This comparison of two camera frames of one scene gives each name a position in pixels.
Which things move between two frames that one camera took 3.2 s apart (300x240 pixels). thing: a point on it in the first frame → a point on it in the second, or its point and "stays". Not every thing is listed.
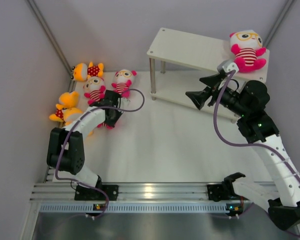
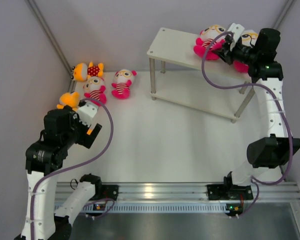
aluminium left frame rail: (71, 86) stays
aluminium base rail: (128, 191) stays
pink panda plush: (94, 88) stays
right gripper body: (229, 98) → (236, 51)
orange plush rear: (81, 72) stays
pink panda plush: (103, 125) → (208, 34)
